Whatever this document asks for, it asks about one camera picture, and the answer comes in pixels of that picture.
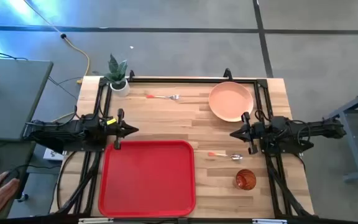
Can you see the green leafy plant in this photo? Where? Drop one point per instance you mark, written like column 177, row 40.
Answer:
column 117, row 71

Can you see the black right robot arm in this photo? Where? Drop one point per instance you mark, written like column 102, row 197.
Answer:
column 306, row 129

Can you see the black frame clamp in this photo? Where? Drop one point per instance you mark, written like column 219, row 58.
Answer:
column 131, row 75
column 227, row 74

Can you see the yellow label tag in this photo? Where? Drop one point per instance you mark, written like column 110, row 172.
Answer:
column 111, row 121

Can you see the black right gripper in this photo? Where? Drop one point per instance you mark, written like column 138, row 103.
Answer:
column 253, row 132

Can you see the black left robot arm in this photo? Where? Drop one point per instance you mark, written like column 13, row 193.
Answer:
column 73, row 129

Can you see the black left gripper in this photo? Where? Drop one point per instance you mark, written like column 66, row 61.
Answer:
column 118, row 138

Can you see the red plastic tray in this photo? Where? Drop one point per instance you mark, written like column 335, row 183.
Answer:
column 148, row 180

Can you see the grey-blue metal table frame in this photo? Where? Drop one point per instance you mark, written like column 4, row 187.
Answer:
column 353, row 140

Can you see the peach round plate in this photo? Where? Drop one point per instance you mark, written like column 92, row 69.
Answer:
column 230, row 101

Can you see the black aluminium table frame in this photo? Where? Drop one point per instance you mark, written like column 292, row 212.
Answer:
column 197, row 80

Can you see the silver metal bar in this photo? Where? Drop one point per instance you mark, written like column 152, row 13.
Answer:
column 269, row 221
column 95, row 220

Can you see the grey desk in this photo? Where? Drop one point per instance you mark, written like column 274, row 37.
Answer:
column 11, row 99

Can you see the orange faceted plastic cup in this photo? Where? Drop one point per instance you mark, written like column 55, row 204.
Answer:
column 245, row 180

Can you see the white printed paper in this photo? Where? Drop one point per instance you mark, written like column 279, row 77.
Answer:
column 53, row 154

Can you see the white plant pot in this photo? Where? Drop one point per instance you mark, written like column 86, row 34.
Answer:
column 121, row 91

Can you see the black computer mouse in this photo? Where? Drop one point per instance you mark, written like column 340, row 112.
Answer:
column 13, row 174

